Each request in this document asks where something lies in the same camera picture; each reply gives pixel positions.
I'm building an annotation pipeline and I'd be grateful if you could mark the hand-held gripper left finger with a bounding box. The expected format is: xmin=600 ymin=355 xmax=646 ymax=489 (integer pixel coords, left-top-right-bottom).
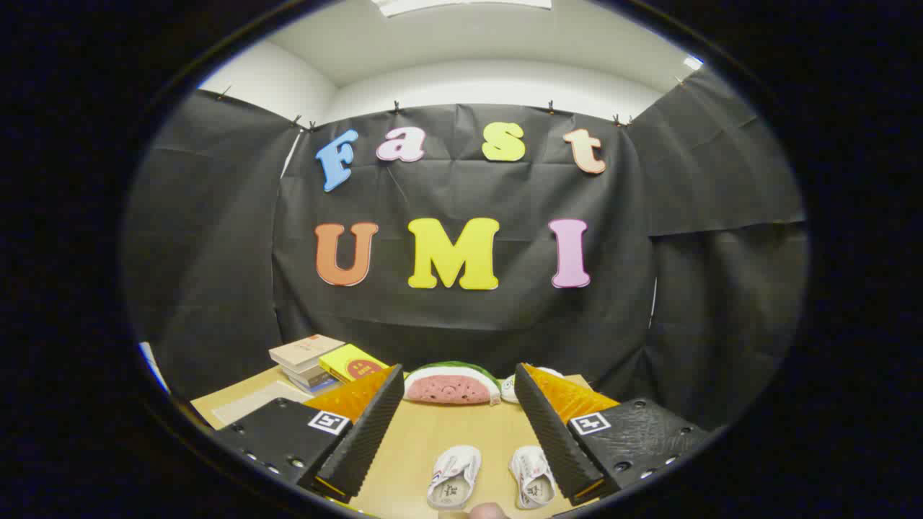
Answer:
xmin=213 ymin=364 xmax=406 ymax=504

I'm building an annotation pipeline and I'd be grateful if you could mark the blue book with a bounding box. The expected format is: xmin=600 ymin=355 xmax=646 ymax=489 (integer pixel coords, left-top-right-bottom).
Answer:
xmin=288 ymin=375 xmax=342 ymax=396

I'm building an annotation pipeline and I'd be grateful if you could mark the white plush toy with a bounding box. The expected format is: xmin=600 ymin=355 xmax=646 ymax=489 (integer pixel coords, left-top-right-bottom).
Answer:
xmin=501 ymin=366 xmax=567 ymax=403

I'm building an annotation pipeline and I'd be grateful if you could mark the cream storage box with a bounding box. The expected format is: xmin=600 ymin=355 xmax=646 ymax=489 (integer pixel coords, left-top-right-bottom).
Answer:
xmin=211 ymin=380 xmax=312 ymax=427

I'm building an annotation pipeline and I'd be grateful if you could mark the watermelon slice plush toy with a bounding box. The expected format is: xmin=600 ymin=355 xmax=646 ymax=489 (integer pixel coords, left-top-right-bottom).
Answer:
xmin=402 ymin=361 xmax=502 ymax=406

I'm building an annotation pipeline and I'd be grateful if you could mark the grey book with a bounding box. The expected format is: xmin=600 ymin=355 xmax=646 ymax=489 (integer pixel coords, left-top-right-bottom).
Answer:
xmin=280 ymin=362 xmax=334 ymax=387

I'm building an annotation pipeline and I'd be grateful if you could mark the white canvas shoe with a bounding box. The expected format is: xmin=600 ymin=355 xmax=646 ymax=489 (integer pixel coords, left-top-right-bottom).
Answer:
xmin=509 ymin=445 xmax=557 ymax=510
xmin=427 ymin=445 xmax=482 ymax=511

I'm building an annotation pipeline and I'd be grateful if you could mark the ceiling light panel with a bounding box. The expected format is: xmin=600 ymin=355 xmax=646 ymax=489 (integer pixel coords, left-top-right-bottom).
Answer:
xmin=371 ymin=0 xmax=553 ymax=17

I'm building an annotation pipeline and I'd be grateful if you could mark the yellow book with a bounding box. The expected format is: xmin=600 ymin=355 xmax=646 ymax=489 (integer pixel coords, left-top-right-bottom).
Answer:
xmin=319 ymin=344 xmax=390 ymax=383

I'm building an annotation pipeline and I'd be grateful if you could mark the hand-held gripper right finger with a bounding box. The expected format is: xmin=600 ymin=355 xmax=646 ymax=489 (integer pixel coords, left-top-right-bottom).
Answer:
xmin=513 ymin=363 xmax=715 ymax=507

